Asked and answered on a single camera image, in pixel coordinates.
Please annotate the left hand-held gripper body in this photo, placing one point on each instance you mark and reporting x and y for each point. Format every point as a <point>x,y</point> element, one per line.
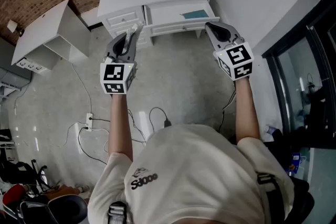
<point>113,73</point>

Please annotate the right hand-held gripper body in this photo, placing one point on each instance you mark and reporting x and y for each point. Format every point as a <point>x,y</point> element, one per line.
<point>237,56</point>

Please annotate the person's left forearm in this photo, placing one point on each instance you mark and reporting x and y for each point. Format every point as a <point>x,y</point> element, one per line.
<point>119,126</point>

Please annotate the person's right forearm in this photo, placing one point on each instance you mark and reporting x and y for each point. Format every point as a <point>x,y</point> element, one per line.
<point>245,112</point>

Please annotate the black framed glass door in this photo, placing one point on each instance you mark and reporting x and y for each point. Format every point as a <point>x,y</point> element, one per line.
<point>278,65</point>

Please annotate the white power strip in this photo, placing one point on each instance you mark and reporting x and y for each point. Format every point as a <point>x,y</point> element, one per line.
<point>88,120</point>

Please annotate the blue flat pad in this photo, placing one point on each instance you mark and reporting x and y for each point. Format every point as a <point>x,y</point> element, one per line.
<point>195,14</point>

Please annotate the white side cabinet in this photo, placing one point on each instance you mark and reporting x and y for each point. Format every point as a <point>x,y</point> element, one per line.
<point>44,29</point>

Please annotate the white socket strip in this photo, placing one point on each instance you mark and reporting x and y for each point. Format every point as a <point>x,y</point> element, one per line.
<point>29,65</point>

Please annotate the person's white t-shirt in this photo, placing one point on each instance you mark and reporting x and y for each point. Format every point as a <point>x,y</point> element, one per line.
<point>189,165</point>

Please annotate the blue packet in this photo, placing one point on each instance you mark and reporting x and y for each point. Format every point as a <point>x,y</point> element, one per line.
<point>295,162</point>

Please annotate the black office chair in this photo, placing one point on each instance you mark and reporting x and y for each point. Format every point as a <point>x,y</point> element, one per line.
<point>23,173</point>

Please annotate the black padded chair seat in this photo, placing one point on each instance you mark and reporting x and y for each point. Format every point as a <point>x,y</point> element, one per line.
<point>63,207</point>

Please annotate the small white wall box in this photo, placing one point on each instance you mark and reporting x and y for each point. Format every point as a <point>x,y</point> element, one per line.
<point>12,25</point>

